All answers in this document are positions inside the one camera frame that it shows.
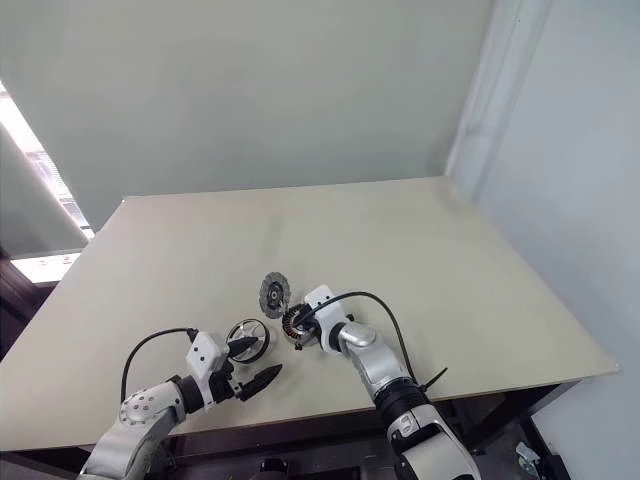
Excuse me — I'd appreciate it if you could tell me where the black cable tie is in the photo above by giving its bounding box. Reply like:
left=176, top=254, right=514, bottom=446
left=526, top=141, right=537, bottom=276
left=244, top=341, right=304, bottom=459
left=418, top=366, right=449, bottom=395

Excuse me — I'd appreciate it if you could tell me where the round grey motor lid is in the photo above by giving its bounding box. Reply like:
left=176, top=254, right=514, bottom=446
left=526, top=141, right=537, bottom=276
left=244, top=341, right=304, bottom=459
left=258, top=270, right=293, bottom=319

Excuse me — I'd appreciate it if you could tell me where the dark rounded shape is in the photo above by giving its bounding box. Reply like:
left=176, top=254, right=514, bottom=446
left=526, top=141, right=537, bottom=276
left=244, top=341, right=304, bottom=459
left=258, top=456, right=292, bottom=480

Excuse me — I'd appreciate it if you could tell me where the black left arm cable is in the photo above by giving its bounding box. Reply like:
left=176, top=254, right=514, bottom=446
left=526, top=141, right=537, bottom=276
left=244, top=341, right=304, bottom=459
left=121, top=327, right=199, bottom=402

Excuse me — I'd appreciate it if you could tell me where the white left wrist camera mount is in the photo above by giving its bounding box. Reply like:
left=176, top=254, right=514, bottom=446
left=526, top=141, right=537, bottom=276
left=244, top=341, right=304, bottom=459
left=185, top=331, right=230, bottom=405

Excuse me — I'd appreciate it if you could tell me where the metal caster wheel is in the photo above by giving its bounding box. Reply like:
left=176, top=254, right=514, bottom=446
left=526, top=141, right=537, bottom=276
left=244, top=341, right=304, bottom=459
left=514, top=441, right=542, bottom=476

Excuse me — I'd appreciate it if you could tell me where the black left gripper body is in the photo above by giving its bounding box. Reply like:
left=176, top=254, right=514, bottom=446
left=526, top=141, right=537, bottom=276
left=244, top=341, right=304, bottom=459
left=208, top=357, right=245, bottom=406

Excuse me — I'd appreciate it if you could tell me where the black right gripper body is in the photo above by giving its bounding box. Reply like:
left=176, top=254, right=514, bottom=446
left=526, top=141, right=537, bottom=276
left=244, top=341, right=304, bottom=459
left=302, top=319, right=329, bottom=348

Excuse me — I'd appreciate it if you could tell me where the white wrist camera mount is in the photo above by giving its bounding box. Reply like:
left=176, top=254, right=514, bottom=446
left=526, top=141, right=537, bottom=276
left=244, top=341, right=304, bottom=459
left=185, top=331, right=230, bottom=405
left=302, top=284, right=352, bottom=354

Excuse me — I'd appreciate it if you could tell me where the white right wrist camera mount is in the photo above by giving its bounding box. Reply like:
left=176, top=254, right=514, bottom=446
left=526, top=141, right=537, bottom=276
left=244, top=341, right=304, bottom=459
left=302, top=284, right=352, bottom=354

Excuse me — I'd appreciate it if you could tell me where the black spoked rotor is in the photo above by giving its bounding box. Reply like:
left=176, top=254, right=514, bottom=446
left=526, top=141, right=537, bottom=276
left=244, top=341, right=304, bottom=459
left=222, top=319, right=277, bottom=364

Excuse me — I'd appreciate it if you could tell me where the motor housing with copper windings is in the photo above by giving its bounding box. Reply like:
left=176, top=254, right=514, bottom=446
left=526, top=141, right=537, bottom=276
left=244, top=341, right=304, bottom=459
left=281, top=303, right=322, bottom=352

